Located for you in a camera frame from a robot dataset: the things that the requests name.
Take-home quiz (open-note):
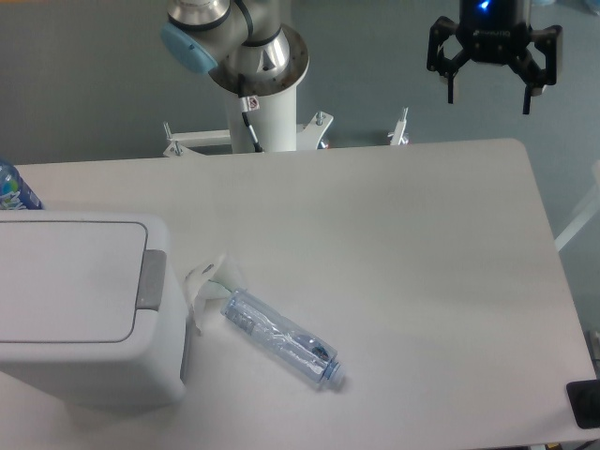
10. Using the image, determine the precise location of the white trash can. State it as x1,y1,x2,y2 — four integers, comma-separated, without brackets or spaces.
1,210,189,407

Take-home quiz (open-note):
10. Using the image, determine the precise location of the black device at table edge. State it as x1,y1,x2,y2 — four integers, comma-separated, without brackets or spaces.
566,380,599,429

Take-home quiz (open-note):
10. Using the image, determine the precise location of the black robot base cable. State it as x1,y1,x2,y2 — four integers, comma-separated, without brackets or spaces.
237,74,264,154

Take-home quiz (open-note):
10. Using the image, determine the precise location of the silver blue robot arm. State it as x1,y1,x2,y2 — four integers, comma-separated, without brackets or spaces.
160,1,563,113

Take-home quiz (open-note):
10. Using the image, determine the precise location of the crumpled white tissue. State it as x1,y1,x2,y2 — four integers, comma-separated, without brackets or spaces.
184,253,248,336

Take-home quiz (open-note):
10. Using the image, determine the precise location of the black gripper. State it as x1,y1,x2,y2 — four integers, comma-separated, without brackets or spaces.
427,0,563,114

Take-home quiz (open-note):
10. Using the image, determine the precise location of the clear empty plastic bottle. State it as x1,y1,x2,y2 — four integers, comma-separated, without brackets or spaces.
221,290,346,389

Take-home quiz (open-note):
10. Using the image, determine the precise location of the blue labelled water bottle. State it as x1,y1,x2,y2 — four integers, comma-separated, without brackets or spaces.
1,159,45,210

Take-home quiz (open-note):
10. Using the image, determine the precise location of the grey trash can push button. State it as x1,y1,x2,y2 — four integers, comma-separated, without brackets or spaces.
136,249,167,311

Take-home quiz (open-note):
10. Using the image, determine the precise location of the white table leg frame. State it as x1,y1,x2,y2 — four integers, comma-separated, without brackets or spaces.
554,160,599,252

